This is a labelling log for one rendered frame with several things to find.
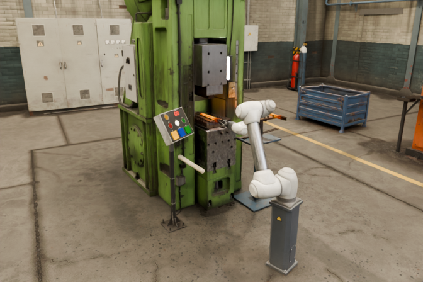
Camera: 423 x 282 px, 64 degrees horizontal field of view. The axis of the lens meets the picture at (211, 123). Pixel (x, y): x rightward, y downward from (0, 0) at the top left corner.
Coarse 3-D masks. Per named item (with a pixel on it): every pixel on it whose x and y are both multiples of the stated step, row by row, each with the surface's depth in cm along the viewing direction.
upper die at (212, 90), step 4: (220, 84) 349; (196, 88) 356; (200, 88) 349; (204, 88) 343; (208, 88) 341; (212, 88) 343; (216, 88) 346; (220, 88) 349; (196, 92) 357; (200, 92) 350; (204, 92) 344; (208, 92) 342; (212, 92) 345; (216, 92) 347; (220, 92) 350
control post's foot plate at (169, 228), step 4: (176, 216) 354; (168, 220) 351; (176, 220) 346; (180, 220) 352; (164, 224) 345; (168, 224) 342; (176, 224) 340; (180, 224) 345; (184, 224) 344; (164, 228) 339; (168, 228) 337; (172, 228) 337; (176, 228) 337; (180, 228) 339; (168, 232) 333
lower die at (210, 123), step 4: (200, 112) 390; (196, 116) 373; (200, 116) 372; (204, 116) 370; (196, 120) 366; (204, 120) 361; (208, 120) 357; (212, 120) 357; (204, 124) 354; (208, 124) 351; (212, 124) 354; (216, 124) 357
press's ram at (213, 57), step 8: (200, 48) 329; (208, 48) 330; (216, 48) 335; (224, 48) 340; (200, 56) 331; (208, 56) 332; (216, 56) 337; (224, 56) 343; (200, 64) 333; (208, 64) 334; (216, 64) 339; (224, 64) 345; (200, 72) 335; (208, 72) 337; (216, 72) 342; (224, 72) 347; (200, 80) 337; (208, 80) 339; (216, 80) 344; (224, 80) 350
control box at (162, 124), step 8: (168, 112) 308; (160, 120) 298; (168, 120) 304; (176, 120) 312; (160, 128) 301; (168, 128) 300; (176, 128) 308; (168, 136) 298; (184, 136) 313; (168, 144) 300
